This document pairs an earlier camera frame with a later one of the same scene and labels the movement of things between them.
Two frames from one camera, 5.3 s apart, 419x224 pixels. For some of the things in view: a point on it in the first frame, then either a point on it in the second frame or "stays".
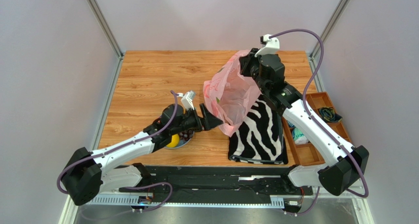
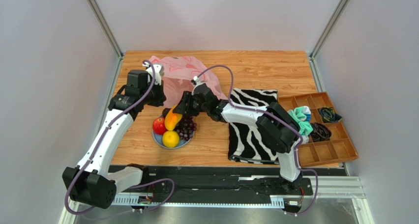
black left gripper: x=210 y=121 -> x=161 y=97
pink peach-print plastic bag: x=230 y=93 -> x=180 y=71
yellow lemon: x=174 y=141 stays
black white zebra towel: x=259 y=138 stays
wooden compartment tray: x=306 y=154 stays
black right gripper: x=246 y=66 -> x=189 y=103
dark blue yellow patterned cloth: x=329 y=114 stays
